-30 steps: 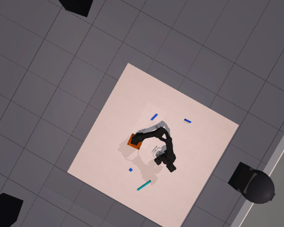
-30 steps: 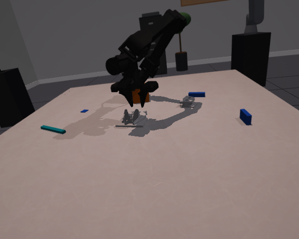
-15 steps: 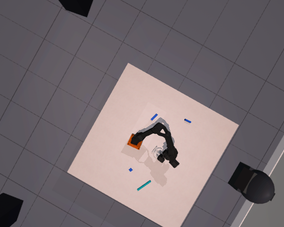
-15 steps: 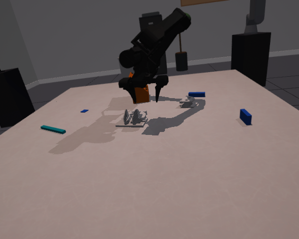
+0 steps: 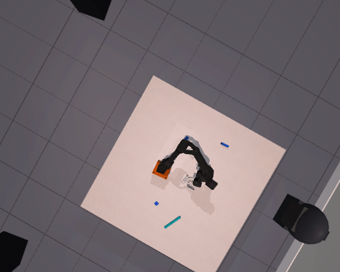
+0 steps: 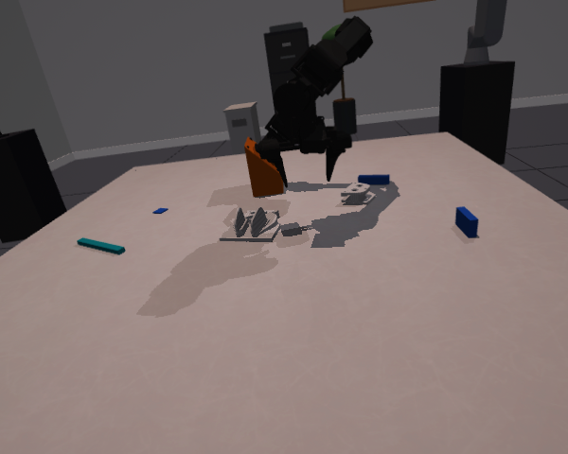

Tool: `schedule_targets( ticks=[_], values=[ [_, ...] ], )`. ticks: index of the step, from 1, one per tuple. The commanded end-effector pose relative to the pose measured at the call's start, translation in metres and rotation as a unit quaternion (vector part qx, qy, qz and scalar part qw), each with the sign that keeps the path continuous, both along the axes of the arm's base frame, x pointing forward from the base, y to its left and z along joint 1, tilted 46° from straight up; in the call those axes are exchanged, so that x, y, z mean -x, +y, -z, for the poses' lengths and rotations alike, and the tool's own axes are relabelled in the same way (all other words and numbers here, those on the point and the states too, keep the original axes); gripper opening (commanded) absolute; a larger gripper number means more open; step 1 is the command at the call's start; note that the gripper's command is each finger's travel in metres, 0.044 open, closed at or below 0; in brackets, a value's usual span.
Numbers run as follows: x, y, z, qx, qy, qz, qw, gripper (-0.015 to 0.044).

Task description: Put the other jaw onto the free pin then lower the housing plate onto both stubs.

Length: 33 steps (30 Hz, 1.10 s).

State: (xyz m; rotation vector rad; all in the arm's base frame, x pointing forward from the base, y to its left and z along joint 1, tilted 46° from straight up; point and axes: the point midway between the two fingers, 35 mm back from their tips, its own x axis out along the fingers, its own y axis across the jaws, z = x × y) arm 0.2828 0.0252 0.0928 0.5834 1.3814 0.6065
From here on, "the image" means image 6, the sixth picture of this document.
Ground teal flat bar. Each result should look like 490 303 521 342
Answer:
77 238 126 255

